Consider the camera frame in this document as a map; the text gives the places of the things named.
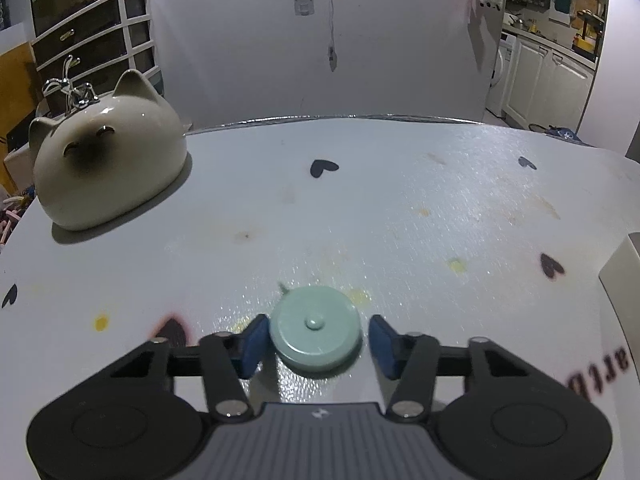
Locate white washing machine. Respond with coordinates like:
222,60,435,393
487,32,517,117

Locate dark drawer cabinet white frame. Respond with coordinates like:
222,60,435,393
29,0,164,97

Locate white rectangular tray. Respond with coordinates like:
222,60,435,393
598,232,640,343

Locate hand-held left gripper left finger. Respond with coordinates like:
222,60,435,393
99,314,273,421

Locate hanging dark cable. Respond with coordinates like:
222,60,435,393
322,0,344,73

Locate white kitchen cabinets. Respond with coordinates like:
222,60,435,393
502,30,597,133

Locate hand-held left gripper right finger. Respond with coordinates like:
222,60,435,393
368,314,543,421

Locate silver metal ornament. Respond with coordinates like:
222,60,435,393
42,54,99,112

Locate round green tape measure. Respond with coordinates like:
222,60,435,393
270,285,362,374

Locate white cat-shaped ceramic ornament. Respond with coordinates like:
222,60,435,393
27,70,189,232

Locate yellow-brown cardboard panel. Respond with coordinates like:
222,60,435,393
0,41,41,161

